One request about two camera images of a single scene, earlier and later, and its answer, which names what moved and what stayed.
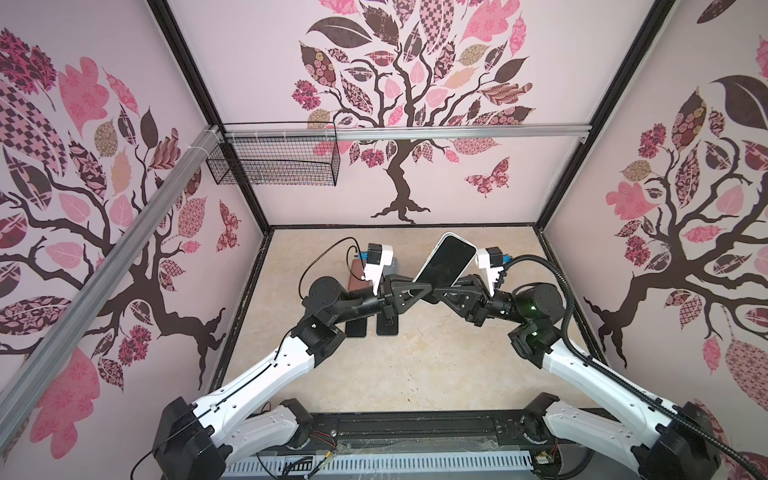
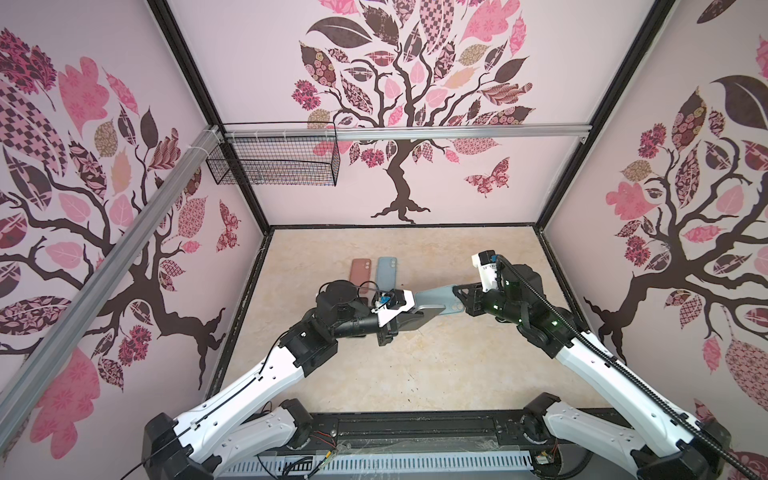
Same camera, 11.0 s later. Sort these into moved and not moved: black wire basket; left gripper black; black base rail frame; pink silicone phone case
Moved: left gripper black
Not moved: black wire basket; black base rail frame; pink silicone phone case
